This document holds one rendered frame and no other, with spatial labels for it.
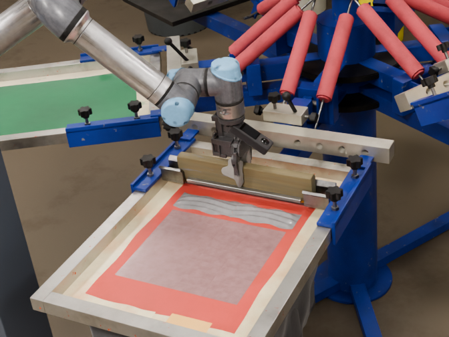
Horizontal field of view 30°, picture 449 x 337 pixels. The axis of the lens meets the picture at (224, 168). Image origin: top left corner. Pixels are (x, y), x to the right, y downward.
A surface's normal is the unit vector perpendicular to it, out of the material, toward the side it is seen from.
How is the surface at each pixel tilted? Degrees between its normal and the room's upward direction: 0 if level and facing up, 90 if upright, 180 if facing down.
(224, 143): 90
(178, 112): 90
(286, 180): 91
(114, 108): 0
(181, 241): 0
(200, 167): 91
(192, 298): 0
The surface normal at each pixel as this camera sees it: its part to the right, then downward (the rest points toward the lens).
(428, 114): -0.83, 0.36
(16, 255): 0.90, 0.15
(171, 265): -0.10, -0.85
